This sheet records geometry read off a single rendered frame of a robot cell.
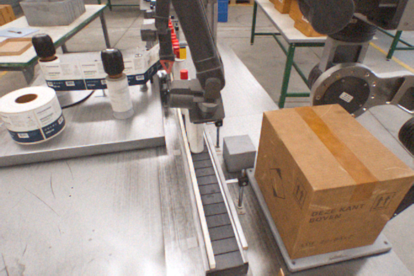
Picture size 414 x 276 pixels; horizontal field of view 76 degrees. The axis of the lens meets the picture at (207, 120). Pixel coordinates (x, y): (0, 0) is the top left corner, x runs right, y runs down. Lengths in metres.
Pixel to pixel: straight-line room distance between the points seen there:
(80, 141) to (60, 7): 2.11
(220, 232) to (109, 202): 0.38
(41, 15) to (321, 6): 2.89
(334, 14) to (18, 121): 1.05
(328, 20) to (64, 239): 0.86
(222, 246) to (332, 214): 0.28
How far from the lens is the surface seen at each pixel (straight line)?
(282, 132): 0.72
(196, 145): 0.96
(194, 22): 0.55
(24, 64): 2.33
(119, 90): 1.15
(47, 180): 1.12
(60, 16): 3.13
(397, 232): 2.18
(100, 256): 0.86
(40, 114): 1.17
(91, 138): 1.15
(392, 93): 1.01
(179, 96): 0.65
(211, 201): 0.84
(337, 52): 0.93
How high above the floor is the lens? 1.54
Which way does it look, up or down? 35 degrees down
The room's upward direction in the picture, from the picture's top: straight up
